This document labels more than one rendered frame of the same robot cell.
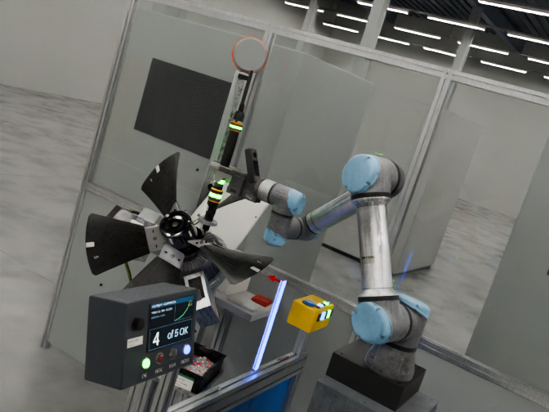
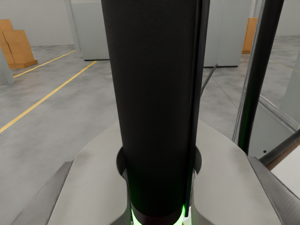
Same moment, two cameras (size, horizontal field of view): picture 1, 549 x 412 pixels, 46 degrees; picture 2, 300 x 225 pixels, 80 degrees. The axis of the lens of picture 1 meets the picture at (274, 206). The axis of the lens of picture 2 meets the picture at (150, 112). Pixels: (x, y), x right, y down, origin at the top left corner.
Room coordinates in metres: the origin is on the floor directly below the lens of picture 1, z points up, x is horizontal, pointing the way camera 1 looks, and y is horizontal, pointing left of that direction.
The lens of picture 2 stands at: (2.17, 0.14, 1.53)
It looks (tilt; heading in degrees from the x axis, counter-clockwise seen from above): 29 degrees down; 65
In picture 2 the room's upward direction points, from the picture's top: 3 degrees counter-clockwise
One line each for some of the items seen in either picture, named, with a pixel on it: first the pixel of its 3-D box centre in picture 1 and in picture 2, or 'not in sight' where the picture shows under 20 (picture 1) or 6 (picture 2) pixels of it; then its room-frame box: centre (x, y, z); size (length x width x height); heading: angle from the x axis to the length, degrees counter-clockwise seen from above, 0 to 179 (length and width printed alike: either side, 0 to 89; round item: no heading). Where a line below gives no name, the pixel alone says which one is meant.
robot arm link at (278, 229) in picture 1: (281, 227); not in sight; (2.09, -0.04, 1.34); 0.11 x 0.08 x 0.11; 138
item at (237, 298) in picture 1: (245, 302); not in sight; (2.65, 0.00, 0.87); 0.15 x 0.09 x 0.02; 63
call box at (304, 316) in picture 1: (310, 315); not in sight; (2.30, -0.25, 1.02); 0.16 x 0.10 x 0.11; 153
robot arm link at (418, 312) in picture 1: (404, 318); not in sight; (1.85, -0.47, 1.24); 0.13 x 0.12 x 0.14; 138
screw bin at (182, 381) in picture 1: (189, 365); not in sight; (1.96, 0.11, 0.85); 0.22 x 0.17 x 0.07; 167
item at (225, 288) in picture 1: (226, 275); not in sight; (2.80, 0.11, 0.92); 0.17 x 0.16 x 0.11; 153
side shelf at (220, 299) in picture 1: (232, 297); not in sight; (2.74, 0.06, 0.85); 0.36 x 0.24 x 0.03; 63
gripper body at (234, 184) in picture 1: (247, 185); not in sight; (2.15, 0.11, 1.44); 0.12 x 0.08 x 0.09; 63
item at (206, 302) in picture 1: (201, 299); not in sight; (2.21, 0.15, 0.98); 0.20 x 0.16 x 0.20; 153
